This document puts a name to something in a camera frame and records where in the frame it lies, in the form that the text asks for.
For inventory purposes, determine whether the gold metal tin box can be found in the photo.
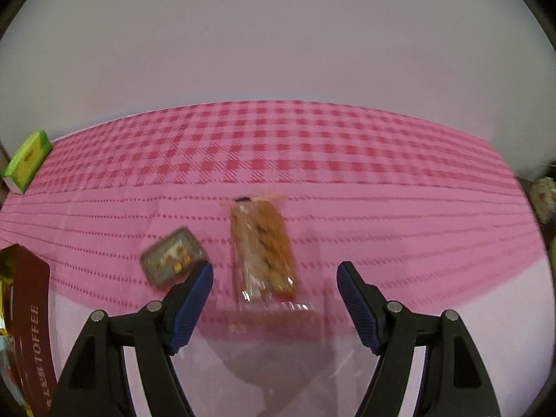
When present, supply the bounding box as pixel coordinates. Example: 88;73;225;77
0;243;60;417

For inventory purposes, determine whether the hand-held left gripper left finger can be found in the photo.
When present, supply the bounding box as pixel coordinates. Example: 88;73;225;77
54;260;214;417

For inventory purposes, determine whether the clear orange biscuit packet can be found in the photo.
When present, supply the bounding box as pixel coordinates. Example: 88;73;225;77
221;194;314;312

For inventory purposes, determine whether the pink checked tablecloth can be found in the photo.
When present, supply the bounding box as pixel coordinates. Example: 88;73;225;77
0;100;549;417

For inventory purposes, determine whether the small grey snack packet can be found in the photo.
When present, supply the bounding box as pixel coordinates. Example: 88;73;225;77
140;227;206;288

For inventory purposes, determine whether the green tissue pack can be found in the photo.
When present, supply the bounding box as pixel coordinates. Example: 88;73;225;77
2;129;54;194

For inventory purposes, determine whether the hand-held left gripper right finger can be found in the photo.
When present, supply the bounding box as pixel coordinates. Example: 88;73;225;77
337;261;500;417

